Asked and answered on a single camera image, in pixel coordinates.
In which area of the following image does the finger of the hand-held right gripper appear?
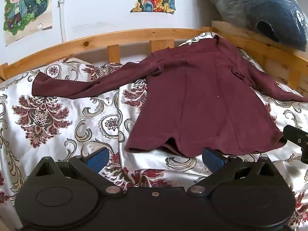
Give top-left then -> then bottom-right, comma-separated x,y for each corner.
283,125 -> 308,160

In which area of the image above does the white wall pipe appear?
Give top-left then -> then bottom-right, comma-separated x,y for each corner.
58,0 -> 67,42

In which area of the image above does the plastic-wrapped blue bedding bundle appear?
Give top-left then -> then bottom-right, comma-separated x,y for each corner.
198,0 -> 308,52

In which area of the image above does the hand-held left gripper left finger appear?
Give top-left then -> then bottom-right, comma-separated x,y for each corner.
34,147 -> 124,196

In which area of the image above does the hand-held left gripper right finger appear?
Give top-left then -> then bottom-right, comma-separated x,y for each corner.
186,147 -> 280,198

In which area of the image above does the floral satin bedspread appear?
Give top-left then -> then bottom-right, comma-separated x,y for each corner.
0,31 -> 308,231

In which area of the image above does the wooden bed frame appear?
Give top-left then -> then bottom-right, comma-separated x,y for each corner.
0,20 -> 308,97

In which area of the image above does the cartoon figure wall poster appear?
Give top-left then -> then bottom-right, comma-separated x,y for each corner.
3,0 -> 53,47

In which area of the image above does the maroon long-sleeved shirt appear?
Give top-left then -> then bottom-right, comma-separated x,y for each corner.
31,35 -> 308,156

